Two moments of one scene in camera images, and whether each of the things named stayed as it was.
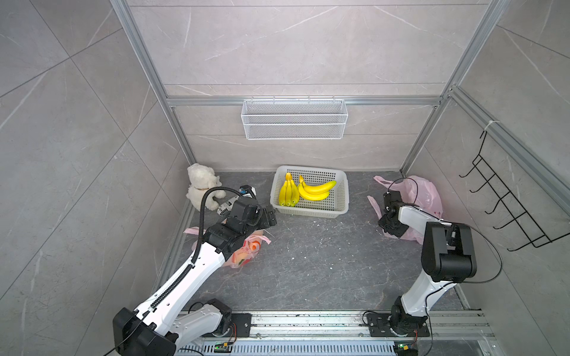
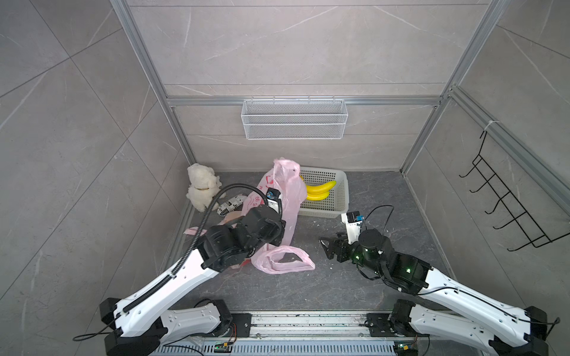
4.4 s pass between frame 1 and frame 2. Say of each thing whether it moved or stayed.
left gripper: moved
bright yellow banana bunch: stayed
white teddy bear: stayed
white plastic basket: stayed
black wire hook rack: stayed
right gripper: moved
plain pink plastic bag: moved
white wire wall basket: stayed
